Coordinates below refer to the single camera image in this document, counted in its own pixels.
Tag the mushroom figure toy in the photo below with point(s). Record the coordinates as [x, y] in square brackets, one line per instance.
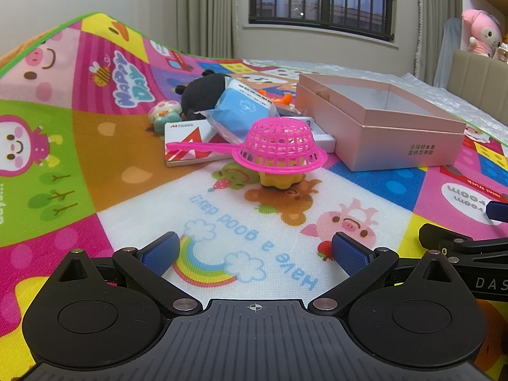
[164, 115]

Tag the beige curtain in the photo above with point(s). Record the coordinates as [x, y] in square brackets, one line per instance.
[206, 8]

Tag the pink plush toy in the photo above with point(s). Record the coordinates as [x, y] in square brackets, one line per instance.
[482, 33]

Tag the colourful cartoon play mat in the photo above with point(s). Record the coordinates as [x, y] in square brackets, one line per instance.
[119, 190]

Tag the pink plastic toy strainer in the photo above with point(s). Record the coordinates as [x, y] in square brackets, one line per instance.
[285, 166]

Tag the blue wet wipe packet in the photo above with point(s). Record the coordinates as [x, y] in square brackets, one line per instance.
[242, 107]

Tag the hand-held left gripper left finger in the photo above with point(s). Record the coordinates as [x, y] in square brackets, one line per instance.
[160, 252]

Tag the orange crab toy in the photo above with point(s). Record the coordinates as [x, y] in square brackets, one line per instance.
[283, 98]

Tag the yellow plastic toy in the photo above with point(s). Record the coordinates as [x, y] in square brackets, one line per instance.
[278, 180]

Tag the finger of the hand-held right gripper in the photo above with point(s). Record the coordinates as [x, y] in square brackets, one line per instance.
[498, 211]
[448, 235]

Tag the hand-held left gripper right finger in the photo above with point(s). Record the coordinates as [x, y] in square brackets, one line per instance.
[349, 252]

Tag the white and red card box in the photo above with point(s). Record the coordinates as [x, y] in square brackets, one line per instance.
[186, 135]

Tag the black plush toy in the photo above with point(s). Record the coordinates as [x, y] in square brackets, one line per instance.
[202, 91]

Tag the pink cardboard box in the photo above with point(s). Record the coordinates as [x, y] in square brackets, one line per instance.
[397, 147]

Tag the pale grey cloth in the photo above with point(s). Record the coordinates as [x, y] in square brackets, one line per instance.
[452, 51]

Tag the small white box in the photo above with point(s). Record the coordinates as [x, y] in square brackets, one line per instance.
[323, 141]

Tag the beige padded headboard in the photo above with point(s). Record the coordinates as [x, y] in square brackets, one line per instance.
[476, 79]

